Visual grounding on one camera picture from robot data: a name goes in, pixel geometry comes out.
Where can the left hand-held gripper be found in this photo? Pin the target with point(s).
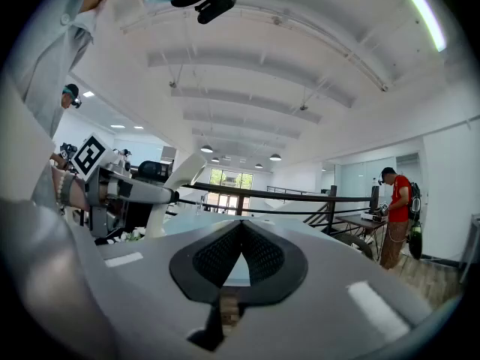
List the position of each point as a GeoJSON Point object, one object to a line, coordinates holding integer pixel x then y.
{"type": "Point", "coordinates": [90, 156]}

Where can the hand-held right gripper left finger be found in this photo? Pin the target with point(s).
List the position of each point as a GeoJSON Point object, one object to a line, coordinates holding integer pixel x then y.
{"type": "Point", "coordinates": [150, 276]}

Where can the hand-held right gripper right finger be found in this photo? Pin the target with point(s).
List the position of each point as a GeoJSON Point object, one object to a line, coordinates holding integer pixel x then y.
{"type": "Point", "coordinates": [337, 294]}

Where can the person's left forearm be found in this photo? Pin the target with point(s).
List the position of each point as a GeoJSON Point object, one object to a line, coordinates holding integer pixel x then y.
{"type": "Point", "coordinates": [81, 195]}

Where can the white flower plant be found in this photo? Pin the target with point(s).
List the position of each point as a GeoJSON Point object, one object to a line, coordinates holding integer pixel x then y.
{"type": "Point", "coordinates": [135, 234]}

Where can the clear drinking glass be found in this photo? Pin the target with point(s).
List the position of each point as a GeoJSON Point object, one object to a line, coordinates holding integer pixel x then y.
{"type": "Point", "coordinates": [199, 206]}

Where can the black wheel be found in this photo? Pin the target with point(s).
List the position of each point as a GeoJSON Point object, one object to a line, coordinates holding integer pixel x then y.
{"type": "Point", "coordinates": [356, 240]}

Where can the large glass window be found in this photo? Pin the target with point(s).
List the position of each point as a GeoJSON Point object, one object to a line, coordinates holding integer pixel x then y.
{"type": "Point", "coordinates": [225, 178]}

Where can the dark wooden table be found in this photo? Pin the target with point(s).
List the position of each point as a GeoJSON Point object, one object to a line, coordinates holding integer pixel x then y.
{"type": "Point", "coordinates": [356, 221]}

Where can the white box device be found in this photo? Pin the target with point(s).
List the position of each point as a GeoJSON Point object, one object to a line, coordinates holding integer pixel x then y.
{"type": "Point", "coordinates": [371, 216]}

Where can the grey wrist band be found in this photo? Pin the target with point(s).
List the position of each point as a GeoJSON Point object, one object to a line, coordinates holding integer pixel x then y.
{"type": "Point", "coordinates": [68, 189]}

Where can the black metal railing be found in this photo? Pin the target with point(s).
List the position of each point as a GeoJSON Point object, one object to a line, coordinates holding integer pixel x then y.
{"type": "Point", "coordinates": [262, 191]}

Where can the person's light blue shirt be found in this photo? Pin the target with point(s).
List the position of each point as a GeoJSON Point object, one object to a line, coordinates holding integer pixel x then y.
{"type": "Point", "coordinates": [48, 62]}

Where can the teal face mask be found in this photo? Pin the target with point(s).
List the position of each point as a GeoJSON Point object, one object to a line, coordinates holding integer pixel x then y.
{"type": "Point", "coordinates": [157, 1]}

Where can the ceiling tube light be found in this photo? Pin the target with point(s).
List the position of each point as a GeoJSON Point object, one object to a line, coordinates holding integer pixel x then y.
{"type": "Point", "coordinates": [423, 13]}

